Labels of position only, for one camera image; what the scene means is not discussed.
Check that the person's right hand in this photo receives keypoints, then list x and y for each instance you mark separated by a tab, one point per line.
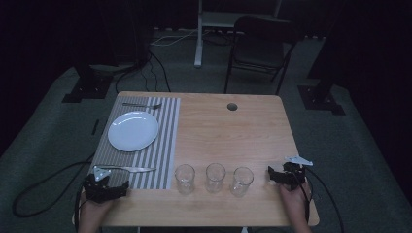
294	202

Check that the grey round stand base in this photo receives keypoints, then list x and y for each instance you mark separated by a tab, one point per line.
111	67

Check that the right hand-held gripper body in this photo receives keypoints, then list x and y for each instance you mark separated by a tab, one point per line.
293	176

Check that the white round plate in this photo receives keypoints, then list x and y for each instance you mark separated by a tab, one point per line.
133	131

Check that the black stand with base plate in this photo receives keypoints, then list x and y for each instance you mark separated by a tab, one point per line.
320	97
89	87

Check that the dark round table grommet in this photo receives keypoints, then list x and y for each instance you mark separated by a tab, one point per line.
232	106

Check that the grey striped placemat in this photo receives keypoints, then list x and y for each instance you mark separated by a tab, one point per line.
152	145

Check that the clear drinking glass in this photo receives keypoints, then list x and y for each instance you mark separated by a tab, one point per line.
185	178
241	181
215	177

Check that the person's left hand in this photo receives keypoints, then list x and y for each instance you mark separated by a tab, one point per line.
94	208

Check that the white metal desk frame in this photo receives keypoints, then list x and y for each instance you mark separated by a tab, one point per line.
202	32

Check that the silver fork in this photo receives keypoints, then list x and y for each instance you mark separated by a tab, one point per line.
142	105

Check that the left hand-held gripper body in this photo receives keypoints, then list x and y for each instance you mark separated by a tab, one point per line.
97	189

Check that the silver table knife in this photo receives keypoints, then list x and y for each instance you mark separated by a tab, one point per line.
136	169

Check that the small black floor object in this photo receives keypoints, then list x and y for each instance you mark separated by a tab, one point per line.
95	126

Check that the black folding chair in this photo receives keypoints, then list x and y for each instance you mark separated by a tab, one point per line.
259	48

